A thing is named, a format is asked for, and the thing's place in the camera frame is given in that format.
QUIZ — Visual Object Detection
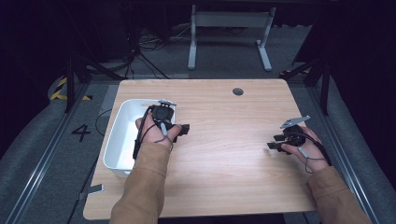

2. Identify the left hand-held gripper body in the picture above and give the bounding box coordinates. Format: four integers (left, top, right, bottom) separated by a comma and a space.
149, 98, 177, 126

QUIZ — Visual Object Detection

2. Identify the black floor cable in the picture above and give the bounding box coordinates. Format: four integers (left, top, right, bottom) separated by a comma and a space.
94, 108, 113, 137

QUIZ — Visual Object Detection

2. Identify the person's left hand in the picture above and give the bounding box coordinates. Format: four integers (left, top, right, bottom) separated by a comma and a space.
134, 111, 183, 150

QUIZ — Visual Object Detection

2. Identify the grey tape strip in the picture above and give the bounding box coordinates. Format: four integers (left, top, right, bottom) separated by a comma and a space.
78, 183, 105, 201

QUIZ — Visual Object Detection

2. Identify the hand-held gripper cable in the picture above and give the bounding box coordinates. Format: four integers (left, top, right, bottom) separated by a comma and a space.
132, 105, 175, 161
290, 132, 333, 175

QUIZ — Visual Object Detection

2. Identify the person's right hand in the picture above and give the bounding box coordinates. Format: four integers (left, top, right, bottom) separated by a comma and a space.
281, 126, 332, 174

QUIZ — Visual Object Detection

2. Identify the yellow and black floor tape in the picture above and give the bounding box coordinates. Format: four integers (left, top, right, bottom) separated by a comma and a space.
49, 77, 93, 102

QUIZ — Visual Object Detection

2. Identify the white plastic bin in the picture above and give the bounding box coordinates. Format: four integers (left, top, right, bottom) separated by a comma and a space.
103, 98, 177, 178

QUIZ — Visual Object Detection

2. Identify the black metal stand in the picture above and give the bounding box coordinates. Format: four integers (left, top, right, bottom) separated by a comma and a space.
279, 55, 332, 117
63, 55, 126, 114

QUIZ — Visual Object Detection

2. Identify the right hand-held gripper cable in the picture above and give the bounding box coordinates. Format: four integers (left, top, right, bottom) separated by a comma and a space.
290, 132, 333, 175

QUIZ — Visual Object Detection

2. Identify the grey metal table frame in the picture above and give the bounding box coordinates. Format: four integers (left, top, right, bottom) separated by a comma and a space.
187, 4, 277, 72

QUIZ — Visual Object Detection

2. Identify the bundle of floor cables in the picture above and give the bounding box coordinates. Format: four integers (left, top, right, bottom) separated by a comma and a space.
123, 23, 191, 80

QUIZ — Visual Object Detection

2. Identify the left hand-held gripper cable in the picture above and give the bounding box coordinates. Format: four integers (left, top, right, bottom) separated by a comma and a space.
132, 105, 175, 161

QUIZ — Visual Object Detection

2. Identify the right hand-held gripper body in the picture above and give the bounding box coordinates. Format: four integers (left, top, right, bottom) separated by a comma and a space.
279, 115, 312, 147

